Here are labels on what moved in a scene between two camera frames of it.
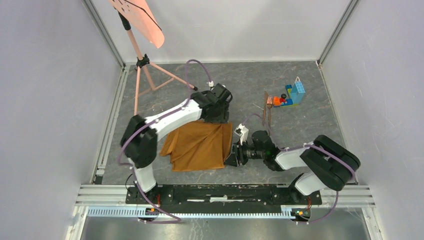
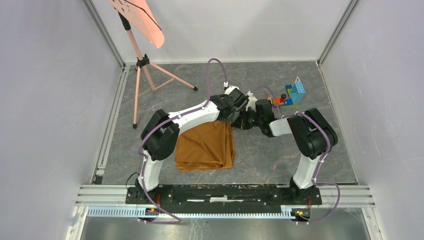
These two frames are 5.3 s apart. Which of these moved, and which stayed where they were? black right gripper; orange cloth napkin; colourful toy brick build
Moved: black right gripper
Stayed: colourful toy brick build; orange cloth napkin
